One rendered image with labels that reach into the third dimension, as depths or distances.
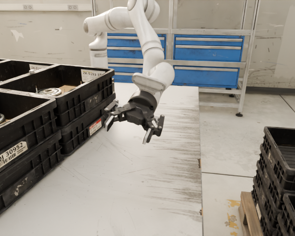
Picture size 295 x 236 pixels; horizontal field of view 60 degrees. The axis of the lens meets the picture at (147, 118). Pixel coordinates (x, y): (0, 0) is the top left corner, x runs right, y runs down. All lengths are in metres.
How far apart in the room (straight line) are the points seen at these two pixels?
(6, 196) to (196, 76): 2.46
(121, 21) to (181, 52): 1.80
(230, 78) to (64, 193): 2.45
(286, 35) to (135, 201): 3.42
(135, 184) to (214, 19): 3.13
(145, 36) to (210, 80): 2.11
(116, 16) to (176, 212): 0.81
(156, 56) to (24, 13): 3.71
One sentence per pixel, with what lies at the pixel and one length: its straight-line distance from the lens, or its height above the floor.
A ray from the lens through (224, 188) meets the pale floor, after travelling 1.95.
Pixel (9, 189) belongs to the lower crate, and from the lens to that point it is 0.78.
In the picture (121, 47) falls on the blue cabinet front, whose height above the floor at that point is 0.73.
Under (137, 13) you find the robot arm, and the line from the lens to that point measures 0.97.
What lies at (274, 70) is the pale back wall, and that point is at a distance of 3.96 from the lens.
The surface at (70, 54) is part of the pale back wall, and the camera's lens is 4.18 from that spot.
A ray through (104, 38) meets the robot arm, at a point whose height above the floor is 1.03.
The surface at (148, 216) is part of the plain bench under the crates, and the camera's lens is 0.71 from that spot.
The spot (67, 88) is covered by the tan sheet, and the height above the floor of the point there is 0.83.
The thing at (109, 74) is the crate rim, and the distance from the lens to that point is 1.11.
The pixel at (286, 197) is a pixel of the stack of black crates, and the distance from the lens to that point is 1.21.
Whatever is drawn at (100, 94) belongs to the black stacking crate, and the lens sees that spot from 1.09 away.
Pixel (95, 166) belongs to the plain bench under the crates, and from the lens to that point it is 0.89.
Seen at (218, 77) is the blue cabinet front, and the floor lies 0.43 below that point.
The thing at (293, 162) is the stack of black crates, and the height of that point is 0.49.
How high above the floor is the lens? 1.21
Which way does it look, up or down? 25 degrees down
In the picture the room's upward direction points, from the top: straight up
